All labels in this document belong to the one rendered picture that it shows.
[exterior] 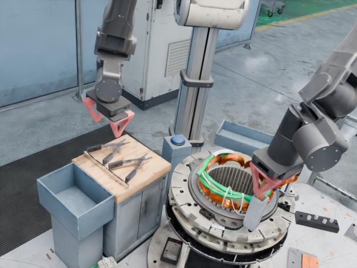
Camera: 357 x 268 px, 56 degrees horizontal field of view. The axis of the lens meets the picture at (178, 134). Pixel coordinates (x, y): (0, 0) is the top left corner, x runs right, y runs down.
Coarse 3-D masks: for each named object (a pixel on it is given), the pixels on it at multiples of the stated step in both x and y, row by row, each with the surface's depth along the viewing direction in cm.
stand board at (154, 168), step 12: (132, 144) 101; (84, 156) 93; (96, 156) 94; (120, 156) 96; (132, 156) 96; (156, 156) 98; (84, 168) 89; (96, 168) 90; (120, 168) 91; (132, 168) 92; (144, 168) 93; (156, 168) 93; (168, 168) 96; (108, 180) 87; (132, 180) 88; (144, 180) 89; (120, 192) 84; (132, 192) 87
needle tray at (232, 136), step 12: (216, 132) 113; (228, 132) 121; (240, 132) 121; (252, 132) 119; (264, 132) 117; (216, 144) 114; (228, 144) 112; (240, 144) 111; (252, 144) 117; (264, 144) 118
